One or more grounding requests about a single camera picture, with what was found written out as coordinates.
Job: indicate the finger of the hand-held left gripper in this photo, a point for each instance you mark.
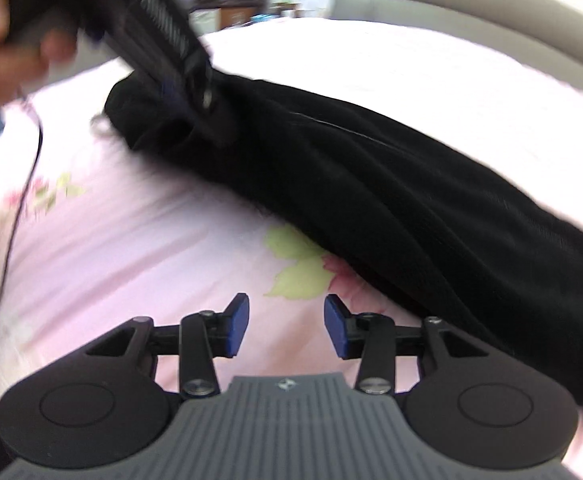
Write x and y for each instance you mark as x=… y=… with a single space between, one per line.
x=206 y=105

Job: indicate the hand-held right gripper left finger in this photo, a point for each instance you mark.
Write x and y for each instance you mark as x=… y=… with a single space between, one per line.
x=236 y=325

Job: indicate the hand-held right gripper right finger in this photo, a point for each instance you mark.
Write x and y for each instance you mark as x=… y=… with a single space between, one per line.
x=335 y=327

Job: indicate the black pants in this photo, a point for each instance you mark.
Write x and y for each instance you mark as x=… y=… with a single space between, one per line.
x=371 y=185

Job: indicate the person's left hand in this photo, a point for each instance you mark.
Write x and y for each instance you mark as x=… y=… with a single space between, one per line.
x=1 y=50

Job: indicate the pink floral bedsheet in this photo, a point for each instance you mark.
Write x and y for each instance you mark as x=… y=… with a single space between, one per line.
x=121 y=240

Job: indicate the grey padded headboard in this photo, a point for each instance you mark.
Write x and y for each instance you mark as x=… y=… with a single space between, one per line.
x=521 y=25

